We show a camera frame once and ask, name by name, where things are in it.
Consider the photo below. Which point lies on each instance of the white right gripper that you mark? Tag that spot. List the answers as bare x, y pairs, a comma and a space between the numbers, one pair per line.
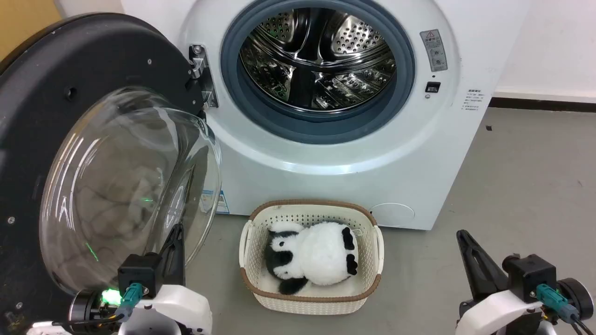
493, 316

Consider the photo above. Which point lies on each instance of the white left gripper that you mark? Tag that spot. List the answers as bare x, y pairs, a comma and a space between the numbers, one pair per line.
181, 309

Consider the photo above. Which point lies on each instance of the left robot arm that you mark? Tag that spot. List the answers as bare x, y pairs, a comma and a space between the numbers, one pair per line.
86, 309

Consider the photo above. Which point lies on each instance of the white front-load washing machine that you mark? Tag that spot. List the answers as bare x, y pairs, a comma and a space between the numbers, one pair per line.
326, 186

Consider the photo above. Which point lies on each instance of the metal door hinge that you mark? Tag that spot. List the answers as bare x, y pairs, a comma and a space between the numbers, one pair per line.
201, 65

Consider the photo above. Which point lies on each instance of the black round glass washer door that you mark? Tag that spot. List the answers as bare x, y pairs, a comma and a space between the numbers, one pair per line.
46, 70

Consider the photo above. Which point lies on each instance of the blue energy label sticker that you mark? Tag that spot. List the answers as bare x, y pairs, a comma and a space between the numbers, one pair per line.
222, 202

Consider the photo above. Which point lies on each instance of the cream plastic laundry basket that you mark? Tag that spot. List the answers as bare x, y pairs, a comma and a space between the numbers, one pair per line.
253, 260

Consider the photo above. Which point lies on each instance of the round white filter cover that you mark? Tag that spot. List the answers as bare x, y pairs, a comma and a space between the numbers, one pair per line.
392, 215

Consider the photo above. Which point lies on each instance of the black and white panda plush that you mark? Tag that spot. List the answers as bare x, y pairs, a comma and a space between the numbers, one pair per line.
321, 253

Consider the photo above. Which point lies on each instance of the grey warning sticker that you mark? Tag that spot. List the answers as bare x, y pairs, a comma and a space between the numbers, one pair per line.
434, 50

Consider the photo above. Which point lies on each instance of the stainless steel washer drum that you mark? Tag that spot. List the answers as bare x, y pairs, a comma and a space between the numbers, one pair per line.
316, 60

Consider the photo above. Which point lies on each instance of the yellow wooden panel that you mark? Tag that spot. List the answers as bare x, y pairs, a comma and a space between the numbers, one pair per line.
25, 23

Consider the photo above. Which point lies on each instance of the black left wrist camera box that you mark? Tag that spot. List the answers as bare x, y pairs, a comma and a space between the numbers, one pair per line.
138, 271

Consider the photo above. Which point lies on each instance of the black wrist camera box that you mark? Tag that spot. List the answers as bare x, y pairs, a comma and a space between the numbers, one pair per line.
531, 274
138, 271

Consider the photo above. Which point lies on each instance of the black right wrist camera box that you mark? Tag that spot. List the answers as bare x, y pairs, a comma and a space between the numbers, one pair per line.
531, 274

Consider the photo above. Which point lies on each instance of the dark wall baseboard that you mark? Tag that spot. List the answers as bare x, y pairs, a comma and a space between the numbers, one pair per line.
542, 101

